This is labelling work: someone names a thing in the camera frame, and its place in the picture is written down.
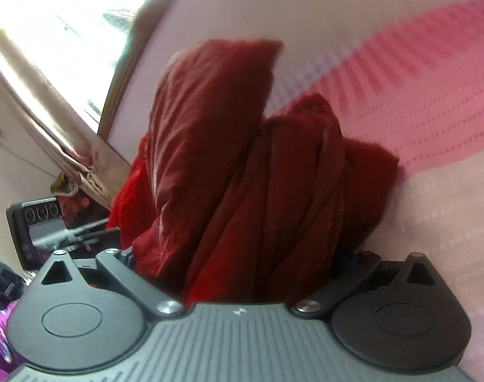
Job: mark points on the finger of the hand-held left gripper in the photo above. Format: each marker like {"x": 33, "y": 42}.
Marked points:
{"x": 108, "y": 238}

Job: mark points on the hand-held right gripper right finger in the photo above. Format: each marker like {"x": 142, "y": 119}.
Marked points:
{"x": 351, "y": 265}

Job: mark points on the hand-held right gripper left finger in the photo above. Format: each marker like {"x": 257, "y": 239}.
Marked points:
{"x": 127, "y": 258}

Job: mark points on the red garment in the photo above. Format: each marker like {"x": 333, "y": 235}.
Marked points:
{"x": 234, "y": 175}

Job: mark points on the olive patterned cloth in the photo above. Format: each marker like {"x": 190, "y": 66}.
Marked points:
{"x": 65, "y": 185}

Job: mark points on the dark cloth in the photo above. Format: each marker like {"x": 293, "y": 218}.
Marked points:
{"x": 1, "y": 282}

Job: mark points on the beige curtain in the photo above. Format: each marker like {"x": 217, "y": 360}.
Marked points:
{"x": 39, "y": 87}

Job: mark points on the pink checked bed sheet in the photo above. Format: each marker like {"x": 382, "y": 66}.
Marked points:
{"x": 425, "y": 87}

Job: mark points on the window with brown frame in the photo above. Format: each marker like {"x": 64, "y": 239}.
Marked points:
{"x": 78, "y": 16}

